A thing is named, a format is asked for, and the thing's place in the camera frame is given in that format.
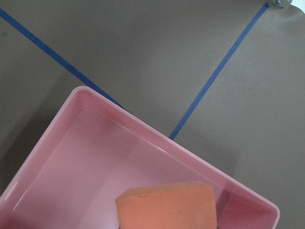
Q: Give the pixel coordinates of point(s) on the orange foam block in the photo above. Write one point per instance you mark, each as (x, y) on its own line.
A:
(186, 205)

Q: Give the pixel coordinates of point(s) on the pink plastic bin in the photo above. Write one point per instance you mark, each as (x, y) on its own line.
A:
(92, 151)

